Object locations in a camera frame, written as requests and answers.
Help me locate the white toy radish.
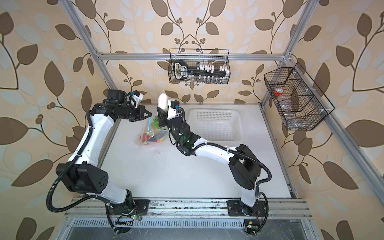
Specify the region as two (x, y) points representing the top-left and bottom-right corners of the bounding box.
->
(151, 94), (169, 129)

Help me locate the red yellow toy mango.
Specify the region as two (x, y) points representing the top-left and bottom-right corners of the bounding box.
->
(154, 135), (167, 143)

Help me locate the clear zip top bag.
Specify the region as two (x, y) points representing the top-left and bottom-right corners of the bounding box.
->
(135, 117), (169, 147)

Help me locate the red toy apple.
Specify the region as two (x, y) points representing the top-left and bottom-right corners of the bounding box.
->
(140, 134), (151, 143)

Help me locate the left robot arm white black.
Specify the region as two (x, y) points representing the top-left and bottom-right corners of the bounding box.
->
(46, 103), (152, 234)

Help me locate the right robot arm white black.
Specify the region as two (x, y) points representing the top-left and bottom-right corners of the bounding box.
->
(157, 105), (272, 236)

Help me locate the white plastic basket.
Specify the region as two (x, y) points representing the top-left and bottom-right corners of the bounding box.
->
(187, 109), (243, 142)

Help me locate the red capped clear bottle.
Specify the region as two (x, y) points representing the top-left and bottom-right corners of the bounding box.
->
(274, 88), (290, 103)

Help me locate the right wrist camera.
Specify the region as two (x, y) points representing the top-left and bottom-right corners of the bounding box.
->
(167, 100), (180, 120)

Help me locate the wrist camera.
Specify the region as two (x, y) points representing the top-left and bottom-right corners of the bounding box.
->
(106, 89), (144, 108)
(167, 100), (180, 120)

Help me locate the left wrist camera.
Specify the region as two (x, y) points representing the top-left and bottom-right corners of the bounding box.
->
(106, 89), (144, 108)

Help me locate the black tool with handle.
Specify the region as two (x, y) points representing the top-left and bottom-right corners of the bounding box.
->
(171, 60), (231, 80)

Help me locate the black wire basket back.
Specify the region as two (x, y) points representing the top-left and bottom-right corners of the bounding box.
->
(168, 48), (231, 85)

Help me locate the black wire basket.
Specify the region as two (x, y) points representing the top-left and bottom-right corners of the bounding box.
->
(168, 48), (231, 85)
(264, 63), (335, 131)

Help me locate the black wire basket right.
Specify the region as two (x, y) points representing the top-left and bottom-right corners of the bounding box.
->
(264, 63), (335, 131)

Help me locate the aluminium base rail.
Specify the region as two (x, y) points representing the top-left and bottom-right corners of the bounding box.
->
(64, 197), (313, 229)

